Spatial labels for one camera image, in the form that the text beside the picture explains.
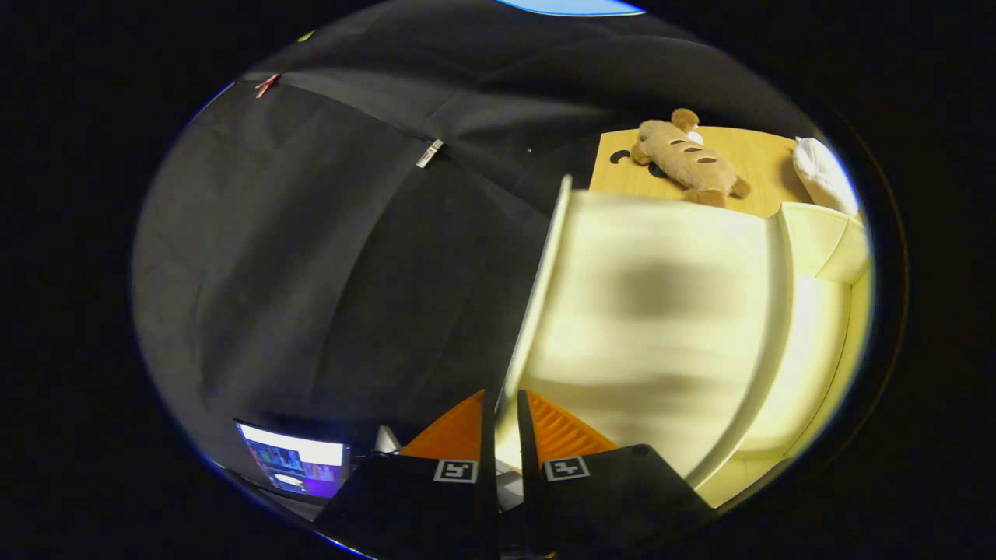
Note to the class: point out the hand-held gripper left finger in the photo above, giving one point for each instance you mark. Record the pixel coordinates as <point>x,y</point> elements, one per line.
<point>420,505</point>

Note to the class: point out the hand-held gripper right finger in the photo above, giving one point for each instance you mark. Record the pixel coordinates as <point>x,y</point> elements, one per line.
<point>607,498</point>

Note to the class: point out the cream fabric storage box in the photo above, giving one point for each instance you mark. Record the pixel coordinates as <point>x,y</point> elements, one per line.
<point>669,327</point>

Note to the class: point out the lit computer screen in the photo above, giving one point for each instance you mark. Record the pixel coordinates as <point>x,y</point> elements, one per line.
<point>296,463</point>

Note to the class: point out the black backdrop cloth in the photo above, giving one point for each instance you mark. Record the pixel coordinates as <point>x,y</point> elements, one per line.
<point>327,257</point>

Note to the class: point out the brown bread plush toy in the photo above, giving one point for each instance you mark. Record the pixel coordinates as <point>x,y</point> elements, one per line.
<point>689,159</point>

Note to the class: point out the white plush toy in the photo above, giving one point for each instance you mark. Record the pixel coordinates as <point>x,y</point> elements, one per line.
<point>825,177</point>

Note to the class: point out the red clip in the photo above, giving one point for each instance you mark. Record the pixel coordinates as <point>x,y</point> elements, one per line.
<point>267,84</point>

